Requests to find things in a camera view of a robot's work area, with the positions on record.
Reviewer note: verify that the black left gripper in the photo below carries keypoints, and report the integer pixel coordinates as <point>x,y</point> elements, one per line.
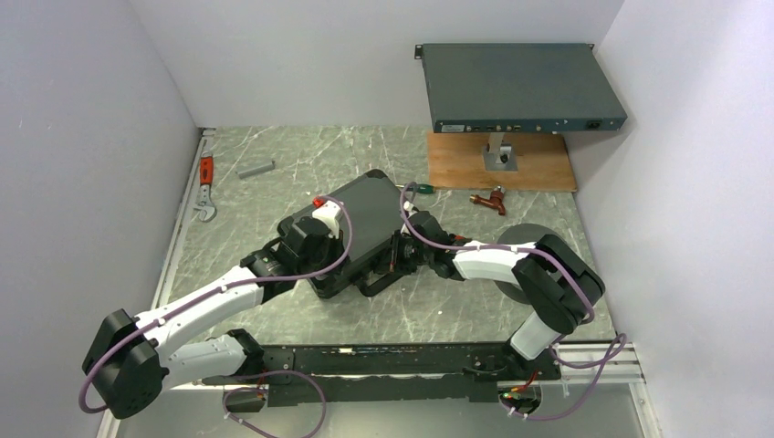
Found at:
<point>336,245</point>

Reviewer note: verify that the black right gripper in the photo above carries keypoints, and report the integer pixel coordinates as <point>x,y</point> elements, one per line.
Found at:
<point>398,265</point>

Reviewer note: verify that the black foam-lined carrying case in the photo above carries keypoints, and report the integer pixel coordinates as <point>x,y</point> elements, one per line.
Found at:
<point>372,201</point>

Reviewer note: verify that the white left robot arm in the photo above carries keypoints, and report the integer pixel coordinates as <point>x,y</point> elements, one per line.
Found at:
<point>133,359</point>

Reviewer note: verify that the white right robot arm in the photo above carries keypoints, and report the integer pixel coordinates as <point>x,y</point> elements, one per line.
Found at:
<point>546,274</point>

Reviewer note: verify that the small grey metal bar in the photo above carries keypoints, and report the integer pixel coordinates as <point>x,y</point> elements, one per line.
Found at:
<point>256,169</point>

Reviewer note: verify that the plywood base board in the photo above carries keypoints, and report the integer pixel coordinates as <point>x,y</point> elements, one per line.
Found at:
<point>457,161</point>

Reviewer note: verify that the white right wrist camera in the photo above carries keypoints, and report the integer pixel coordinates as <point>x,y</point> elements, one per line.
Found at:
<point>409,208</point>

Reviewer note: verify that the green-handled screwdriver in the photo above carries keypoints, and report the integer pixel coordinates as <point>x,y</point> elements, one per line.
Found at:
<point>423,188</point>

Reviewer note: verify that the red-handled adjustable wrench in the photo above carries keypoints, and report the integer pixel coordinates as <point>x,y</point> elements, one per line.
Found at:
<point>206,210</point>

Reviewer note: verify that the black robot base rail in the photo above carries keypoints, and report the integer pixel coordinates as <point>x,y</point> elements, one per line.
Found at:
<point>473,371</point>

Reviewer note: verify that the metal device stand bracket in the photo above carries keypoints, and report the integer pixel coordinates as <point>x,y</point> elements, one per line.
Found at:
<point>498,155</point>

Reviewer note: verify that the grey rack-mount network device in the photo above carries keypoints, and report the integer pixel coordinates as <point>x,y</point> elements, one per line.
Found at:
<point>517,87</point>

